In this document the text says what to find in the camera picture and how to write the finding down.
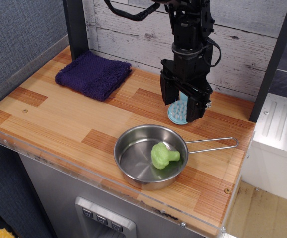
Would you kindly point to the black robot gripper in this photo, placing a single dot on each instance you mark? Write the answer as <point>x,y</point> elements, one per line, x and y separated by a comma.
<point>189,75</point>

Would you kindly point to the light blue scrub brush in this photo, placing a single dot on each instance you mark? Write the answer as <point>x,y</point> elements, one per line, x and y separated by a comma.
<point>177,111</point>

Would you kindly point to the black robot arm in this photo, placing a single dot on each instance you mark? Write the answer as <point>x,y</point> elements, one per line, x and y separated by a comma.
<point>191,24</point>

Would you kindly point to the purple folded towel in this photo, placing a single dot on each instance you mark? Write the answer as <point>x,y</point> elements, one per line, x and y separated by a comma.
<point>94,76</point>

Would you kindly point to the green toy broccoli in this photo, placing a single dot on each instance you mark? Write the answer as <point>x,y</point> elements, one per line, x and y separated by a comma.
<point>161,156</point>

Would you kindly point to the stainless steel pan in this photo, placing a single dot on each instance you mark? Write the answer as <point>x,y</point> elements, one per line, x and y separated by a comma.
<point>132,156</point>

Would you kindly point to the silver dispenser control panel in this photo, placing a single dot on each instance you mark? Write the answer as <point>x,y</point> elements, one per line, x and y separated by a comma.
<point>99,222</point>

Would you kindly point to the stainless steel cabinet front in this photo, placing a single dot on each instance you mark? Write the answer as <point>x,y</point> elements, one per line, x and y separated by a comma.
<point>58,190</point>

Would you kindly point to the clear acrylic edge guard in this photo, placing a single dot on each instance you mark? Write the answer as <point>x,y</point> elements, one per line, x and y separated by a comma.
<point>165,201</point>

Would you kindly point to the yellow toy object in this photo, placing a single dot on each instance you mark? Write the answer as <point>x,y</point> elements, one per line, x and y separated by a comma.
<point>6,234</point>

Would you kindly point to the black right frame post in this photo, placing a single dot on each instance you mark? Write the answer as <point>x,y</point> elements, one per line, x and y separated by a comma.
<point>270,72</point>

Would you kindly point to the black frame post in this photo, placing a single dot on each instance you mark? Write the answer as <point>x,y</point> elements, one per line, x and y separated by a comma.
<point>76,27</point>
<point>270,72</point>

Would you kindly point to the black left frame post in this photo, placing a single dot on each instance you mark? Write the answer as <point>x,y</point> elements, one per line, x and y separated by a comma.
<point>76,27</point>

